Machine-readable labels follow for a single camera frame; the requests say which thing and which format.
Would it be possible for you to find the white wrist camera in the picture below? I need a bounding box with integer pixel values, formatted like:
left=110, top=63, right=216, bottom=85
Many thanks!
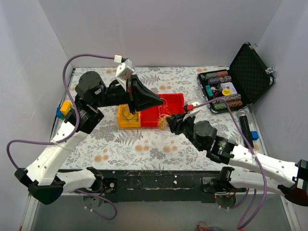
left=114, top=54, right=135, bottom=90
left=183, top=101, right=201, bottom=121

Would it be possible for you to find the yellow plastic bin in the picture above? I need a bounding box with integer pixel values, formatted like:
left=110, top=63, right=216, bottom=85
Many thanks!
left=117, top=104, right=141, bottom=128

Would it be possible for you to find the wire bundle on floor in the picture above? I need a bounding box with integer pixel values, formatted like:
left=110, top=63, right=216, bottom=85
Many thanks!
left=195, top=220, right=223, bottom=231

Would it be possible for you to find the black microphone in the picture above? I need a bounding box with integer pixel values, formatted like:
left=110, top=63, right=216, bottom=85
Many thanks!
left=237, top=109, right=254, bottom=148

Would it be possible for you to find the aluminium frame rail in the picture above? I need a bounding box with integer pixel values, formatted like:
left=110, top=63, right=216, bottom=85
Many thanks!
left=19, top=190, right=84, bottom=231

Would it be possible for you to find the yellow wire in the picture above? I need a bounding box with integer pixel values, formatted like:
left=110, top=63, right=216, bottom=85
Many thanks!
left=160, top=100, right=171, bottom=118

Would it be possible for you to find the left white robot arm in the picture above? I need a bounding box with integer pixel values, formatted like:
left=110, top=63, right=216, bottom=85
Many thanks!
left=14, top=71, right=164, bottom=205

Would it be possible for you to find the black poker chip case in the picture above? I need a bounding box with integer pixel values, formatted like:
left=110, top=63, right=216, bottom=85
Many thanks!
left=197, top=42, right=275, bottom=111

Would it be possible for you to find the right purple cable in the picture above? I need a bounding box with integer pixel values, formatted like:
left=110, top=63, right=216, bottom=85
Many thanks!
left=192, top=97, right=268, bottom=231

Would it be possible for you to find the yellow green blue block stack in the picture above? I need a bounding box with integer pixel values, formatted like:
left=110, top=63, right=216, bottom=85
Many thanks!
left=56, top=101, right=73, bottom=119

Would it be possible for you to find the red plastic bin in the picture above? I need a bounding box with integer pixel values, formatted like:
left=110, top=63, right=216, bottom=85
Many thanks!
left=158, top=93, right=184, bottom=116
left=141, top=105, right=160, bottom=128

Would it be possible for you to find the small blue toy block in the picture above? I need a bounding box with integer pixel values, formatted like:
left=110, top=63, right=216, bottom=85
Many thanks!
left=251, top=131, right=259, bottom=141

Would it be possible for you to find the floral table mat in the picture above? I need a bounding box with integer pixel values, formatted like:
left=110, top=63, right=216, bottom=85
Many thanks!
left=45, top=66, right=268, bottom=171

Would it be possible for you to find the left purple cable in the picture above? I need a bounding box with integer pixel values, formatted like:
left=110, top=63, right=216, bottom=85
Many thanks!
left=6, top=53, right=122, bottom=220

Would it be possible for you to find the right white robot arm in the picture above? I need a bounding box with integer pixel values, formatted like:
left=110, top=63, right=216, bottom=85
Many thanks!
left=167, top=114, right=308, bottom=206

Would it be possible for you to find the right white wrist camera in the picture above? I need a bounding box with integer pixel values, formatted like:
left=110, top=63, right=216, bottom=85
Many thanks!
left=183, top=101, right=201, bottom=121

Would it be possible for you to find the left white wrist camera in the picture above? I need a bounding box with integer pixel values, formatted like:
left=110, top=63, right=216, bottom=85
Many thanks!
left=114, top=54, right=135, bottom=90

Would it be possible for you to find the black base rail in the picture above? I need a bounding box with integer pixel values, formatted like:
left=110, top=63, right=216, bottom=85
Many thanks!
left=57, top=167, right=246, bottom=203

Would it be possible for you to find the purple cable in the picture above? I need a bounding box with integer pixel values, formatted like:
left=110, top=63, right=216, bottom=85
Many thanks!
left=192, top=97, right=268, bottom=231
left=6, top=53, right=122, bottom=220

